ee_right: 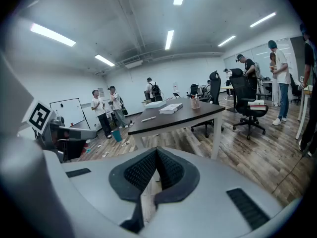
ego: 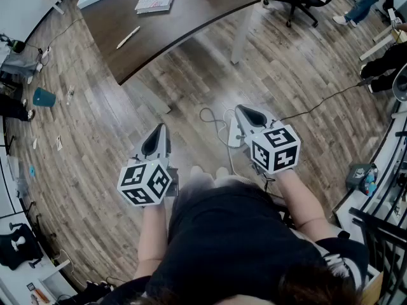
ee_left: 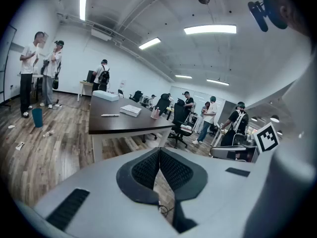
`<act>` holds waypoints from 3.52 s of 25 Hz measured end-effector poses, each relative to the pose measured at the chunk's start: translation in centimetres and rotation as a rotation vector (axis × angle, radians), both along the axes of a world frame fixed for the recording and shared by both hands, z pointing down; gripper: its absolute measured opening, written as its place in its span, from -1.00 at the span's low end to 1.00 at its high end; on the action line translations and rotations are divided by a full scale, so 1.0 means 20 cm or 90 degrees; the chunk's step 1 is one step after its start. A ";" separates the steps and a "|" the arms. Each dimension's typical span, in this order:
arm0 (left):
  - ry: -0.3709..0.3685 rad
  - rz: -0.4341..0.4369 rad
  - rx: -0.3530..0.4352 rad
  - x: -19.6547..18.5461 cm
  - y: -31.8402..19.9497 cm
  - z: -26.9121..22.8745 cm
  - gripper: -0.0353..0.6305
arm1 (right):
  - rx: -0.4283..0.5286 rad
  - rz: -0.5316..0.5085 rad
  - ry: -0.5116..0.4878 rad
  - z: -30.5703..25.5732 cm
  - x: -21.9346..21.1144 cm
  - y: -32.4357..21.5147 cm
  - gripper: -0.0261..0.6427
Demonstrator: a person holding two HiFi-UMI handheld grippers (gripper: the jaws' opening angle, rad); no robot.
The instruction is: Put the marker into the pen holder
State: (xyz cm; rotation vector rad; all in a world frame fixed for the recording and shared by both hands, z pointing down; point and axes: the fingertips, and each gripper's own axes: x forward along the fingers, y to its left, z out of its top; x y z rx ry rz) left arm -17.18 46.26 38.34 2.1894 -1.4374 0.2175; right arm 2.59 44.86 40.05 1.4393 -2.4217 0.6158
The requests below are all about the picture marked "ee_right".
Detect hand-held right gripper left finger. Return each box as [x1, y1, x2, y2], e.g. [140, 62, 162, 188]
[60, 146, 158, 234]

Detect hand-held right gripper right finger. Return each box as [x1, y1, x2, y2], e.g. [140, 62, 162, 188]
[140, 146, 285, 238]

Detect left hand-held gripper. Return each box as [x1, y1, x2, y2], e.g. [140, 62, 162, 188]
[21, 100, 98, 163]

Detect black framed whiteboard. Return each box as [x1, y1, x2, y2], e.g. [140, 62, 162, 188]
[49, 98, 91, 131]

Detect teal cup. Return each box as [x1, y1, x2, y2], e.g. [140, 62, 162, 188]
[111, 129, 123, 142]

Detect dark brown table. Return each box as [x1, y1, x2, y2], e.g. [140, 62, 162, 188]
[127, 97, 226, 160]

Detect plain white flat box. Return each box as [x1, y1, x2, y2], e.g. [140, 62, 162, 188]
[145, 100, 167, 109]

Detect black backpack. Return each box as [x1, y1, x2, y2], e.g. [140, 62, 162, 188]
[151, 82, 162, 96]

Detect newspaper print flat box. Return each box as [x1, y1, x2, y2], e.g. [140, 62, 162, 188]
[158, 103, 184, 115]

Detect ceiling air conditioner unit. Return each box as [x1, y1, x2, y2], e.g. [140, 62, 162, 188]
[123, 59, 144, 69]

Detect red and white books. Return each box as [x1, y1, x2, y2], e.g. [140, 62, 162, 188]
[247, 100, 267, 111]

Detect black office chair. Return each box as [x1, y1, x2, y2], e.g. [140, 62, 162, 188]
[229, 68, 269, 140]
[191, 70, 225, 138]
[289, 73, 302, 104]
[186, 83, 200, 98]

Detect light wooden desk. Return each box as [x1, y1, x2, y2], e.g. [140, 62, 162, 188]
[219, 85, 235, 97]

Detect black floor cable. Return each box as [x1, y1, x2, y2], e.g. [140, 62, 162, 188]
[271, 154, 307, 195]

